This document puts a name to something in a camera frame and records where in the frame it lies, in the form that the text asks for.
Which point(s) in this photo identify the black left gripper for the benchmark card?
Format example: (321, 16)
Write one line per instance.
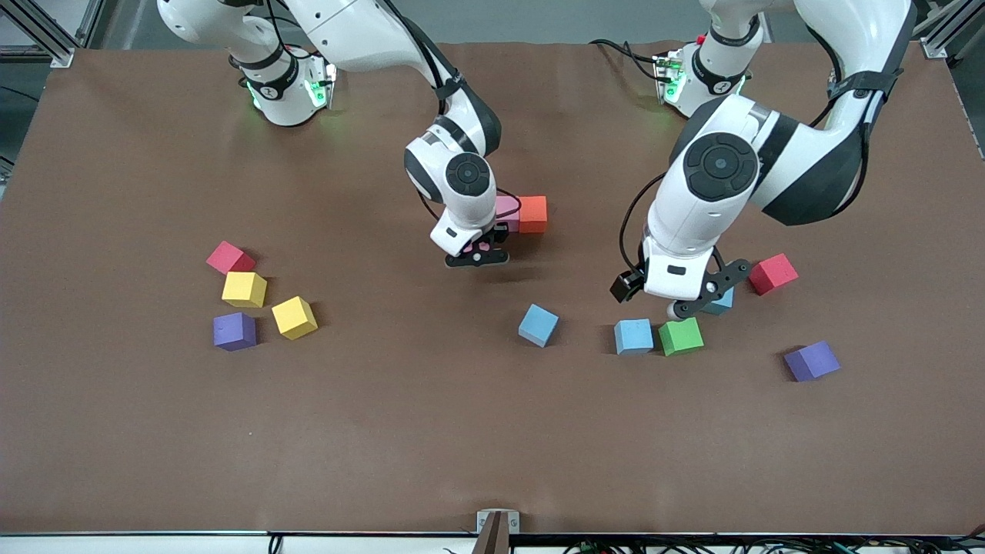
(625, 286)

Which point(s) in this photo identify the orange foam block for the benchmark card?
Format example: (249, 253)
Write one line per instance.
(533, 213)

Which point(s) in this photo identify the blue foam block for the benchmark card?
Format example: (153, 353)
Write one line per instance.
(539, 322)
(725, 304)
(633, 335)

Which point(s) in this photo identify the yellow foam block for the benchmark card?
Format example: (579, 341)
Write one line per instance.
(293, 315)
(244, 288)

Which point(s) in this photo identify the purple foam block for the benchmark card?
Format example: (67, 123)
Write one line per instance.
(233, 329)
(813, 358)

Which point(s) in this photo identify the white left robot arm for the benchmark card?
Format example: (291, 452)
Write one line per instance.
(692, 223)

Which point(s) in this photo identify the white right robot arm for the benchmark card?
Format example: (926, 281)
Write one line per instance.
(362, 38)

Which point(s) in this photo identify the green foam block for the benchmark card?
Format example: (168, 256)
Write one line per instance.
(680, 335)

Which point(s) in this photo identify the red foam block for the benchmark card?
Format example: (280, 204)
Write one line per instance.
(773, 273)
(228, 256)

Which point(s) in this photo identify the brown table cover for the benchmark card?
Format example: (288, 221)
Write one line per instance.
(462, 431)

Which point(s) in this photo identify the metal base connector plate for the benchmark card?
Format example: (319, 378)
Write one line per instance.
(668, 77)
(327, 77)

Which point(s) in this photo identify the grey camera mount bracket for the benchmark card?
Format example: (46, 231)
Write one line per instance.
(498, 527)

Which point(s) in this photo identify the aluminium frame profile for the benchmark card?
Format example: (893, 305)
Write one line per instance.
(933, 48)
(63, 55)

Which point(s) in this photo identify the white table edge rail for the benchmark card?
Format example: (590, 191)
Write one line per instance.
(154, 545)

